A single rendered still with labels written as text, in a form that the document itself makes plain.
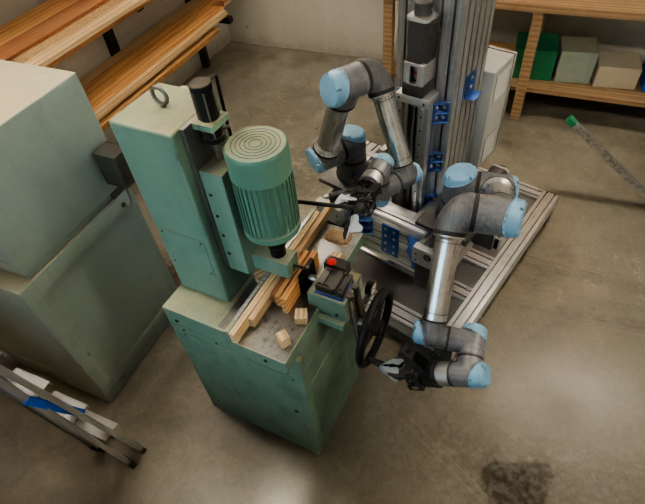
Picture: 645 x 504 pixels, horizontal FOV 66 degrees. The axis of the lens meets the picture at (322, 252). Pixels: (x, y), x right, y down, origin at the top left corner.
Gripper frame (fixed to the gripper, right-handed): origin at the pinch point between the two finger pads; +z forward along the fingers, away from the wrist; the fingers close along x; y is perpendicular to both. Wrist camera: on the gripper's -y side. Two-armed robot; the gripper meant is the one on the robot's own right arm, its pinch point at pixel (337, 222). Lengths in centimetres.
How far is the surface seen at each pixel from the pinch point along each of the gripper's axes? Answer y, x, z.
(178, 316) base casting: -55, 26, 34
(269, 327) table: -14.3, 20.6, 31.4
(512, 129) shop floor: 6, 113, -242
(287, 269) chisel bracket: -12.9, 9.1, 15.6
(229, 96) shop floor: -226, 76, -211
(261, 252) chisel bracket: -23.0, 5.4, 13.9
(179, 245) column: -48, -1, 24
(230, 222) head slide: -24.6, -12.1, 19.4
